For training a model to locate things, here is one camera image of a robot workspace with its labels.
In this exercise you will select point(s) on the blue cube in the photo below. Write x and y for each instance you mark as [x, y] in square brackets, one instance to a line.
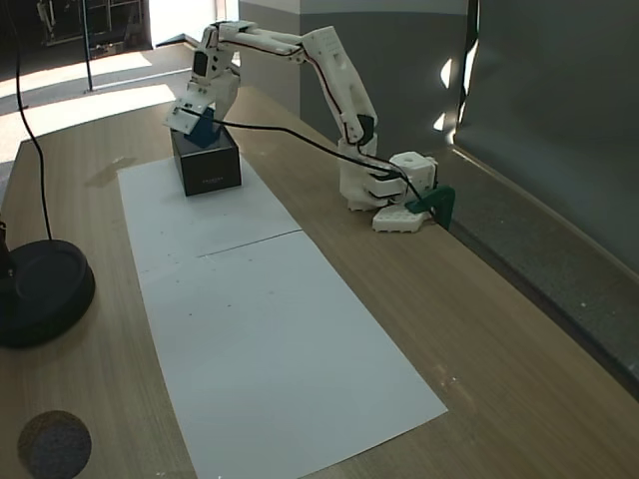
[205, 131]

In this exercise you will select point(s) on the dark brown open box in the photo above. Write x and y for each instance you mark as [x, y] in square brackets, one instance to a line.
[212, 167]

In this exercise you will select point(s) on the white paper sheet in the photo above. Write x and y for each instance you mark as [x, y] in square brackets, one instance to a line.
[199, 219]
[279, 349]

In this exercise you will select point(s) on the thin metal pole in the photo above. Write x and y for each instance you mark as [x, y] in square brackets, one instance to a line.
[89, 50]

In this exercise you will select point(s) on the black round stand base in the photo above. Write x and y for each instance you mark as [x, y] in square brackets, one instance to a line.
[42, 289]

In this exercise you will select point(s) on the green table clamp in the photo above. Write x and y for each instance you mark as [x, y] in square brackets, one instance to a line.
[439, 199]

